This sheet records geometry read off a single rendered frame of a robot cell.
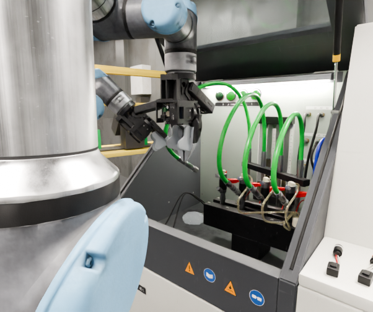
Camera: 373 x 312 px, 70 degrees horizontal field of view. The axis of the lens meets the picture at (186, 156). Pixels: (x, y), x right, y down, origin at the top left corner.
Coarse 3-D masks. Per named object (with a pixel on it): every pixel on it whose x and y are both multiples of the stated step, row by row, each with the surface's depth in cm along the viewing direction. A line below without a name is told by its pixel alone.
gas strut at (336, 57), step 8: (336, 0) 67; (336, 8) 68; (336, 16) 69; (336, 24) 70; (336, 32) 71; (336, 40) 72; (336, 48) 73; (336, 56) 74; (336, 64) 75; (336, 72) 76; (336, 80) 78; (336, 112) 82
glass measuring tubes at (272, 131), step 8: (272, 120) 107; (272, 128) 109; (288, 128) 104; (272, 136) 110; (288, 136) 105; (272, 144) 111; (288, 144) 105; (272, 152) 111; (288, 152) 107; (288, 160) 108; (288, 168) 108; (264, 176) 115; (272, 200) 111
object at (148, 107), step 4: (156, 100) 90; (144, 104) 89; (148, 104) 89; (152, 104) 89; (132, 108) 89; (136, 108) 88; (140, 108) 88; (144, 108) 89; (148, 108) 89; (152, 108) 89; (160, 108) 92; (136, 112) 88; (140, 112) 89; (144, 112) 91; (148, 112) 93
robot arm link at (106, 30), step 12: (96, 0) 45; (108, 0) 47; (120, 0) 51; (96, 12) 47; (108, 12) 49; (120, 12) 50; (96, 24) 50; (108, 24) 51; (120, 24) 51; (96, 36) 54; (108, 36) 54; (120, 36) 53
